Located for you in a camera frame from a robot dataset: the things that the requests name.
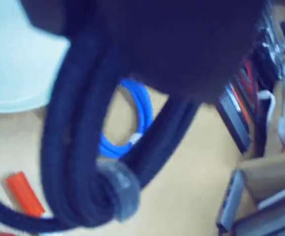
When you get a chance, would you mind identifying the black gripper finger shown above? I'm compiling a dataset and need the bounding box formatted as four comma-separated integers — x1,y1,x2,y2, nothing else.
19,0,113,40
105,0,270,105

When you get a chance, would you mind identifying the black braided charging cable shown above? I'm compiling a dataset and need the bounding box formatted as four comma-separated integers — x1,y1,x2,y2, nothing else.
0,31,200,230

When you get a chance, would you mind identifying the black flat box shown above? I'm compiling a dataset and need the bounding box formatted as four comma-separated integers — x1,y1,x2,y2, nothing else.
218,83,253,153

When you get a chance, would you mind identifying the brown cardboard box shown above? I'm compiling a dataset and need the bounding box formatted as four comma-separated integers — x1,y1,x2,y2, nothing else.
238,152,285,206

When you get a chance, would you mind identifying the orange capped white marker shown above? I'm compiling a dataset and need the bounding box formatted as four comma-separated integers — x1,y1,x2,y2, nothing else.
5,171,47,219

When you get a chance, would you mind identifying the blue charging cable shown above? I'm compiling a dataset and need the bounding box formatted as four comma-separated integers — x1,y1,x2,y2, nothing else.
98,78,156,158

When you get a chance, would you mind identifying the white thin cable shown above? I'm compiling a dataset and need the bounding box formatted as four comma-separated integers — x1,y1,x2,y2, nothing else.
257,89,276,125

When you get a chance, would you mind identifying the grey metal bracket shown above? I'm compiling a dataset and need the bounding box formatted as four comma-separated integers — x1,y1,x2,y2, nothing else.
215,169,247,233

